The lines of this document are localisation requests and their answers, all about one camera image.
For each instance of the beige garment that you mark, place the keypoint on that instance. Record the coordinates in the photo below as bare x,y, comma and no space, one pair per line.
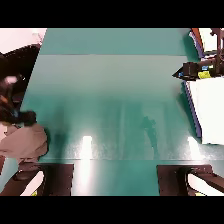
25,141

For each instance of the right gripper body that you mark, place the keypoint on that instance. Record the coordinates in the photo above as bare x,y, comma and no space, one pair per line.
189,70

